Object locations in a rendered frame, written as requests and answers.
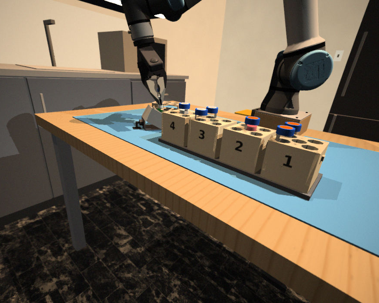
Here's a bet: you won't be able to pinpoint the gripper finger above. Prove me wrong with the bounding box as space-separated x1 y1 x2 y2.
140 72 161 106
156 67 167 105

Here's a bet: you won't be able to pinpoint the light blue bench mat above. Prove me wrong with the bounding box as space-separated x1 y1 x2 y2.
73 108 379 257

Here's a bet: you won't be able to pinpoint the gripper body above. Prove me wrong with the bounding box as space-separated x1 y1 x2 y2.
133 38 162 78

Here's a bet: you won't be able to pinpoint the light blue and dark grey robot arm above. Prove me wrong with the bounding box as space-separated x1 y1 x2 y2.
121 0 334 115

